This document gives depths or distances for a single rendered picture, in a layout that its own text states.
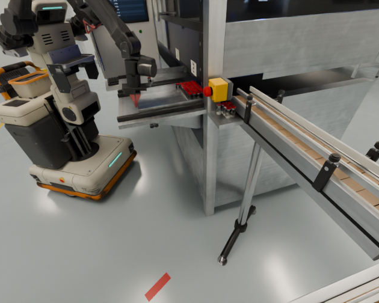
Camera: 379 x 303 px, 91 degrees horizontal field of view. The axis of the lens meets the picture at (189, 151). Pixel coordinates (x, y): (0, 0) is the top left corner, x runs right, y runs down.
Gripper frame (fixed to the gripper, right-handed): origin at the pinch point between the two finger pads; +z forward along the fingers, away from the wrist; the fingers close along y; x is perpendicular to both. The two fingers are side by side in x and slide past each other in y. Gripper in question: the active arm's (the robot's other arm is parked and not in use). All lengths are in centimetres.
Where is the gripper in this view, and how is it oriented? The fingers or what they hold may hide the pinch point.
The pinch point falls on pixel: (136, 105)
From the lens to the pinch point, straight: 92.9
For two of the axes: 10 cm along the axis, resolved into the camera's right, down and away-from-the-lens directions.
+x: -2.7, -6.0, 7.5
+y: 9.6, -1.0, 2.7
